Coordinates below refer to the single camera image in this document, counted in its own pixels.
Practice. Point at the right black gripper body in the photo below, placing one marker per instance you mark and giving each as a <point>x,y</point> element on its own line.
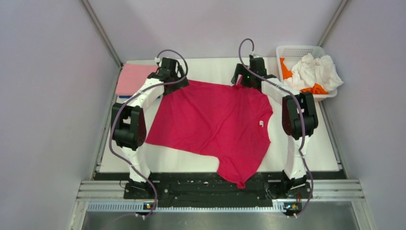
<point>246,77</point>

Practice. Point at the magenta t shirt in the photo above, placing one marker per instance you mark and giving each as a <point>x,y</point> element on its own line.
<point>226,122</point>

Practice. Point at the folded pink t shirt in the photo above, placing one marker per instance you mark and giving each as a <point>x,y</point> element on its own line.
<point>132,78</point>

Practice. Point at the crumpled white t shirt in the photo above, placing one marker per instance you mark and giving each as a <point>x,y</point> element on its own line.
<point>317,70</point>

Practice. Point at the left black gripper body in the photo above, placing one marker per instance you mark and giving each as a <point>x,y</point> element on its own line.
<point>177,86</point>

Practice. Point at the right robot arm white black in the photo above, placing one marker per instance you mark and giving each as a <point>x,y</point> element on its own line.
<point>299,120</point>

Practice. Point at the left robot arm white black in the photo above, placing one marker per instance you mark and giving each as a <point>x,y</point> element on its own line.
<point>128,127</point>

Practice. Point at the orange t shirt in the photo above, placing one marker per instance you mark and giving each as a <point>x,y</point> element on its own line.
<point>299,84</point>

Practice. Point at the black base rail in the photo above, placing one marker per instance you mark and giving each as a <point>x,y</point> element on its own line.
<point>209,190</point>

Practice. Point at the white plastic basket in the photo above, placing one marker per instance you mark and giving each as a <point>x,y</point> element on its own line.
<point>293,54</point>

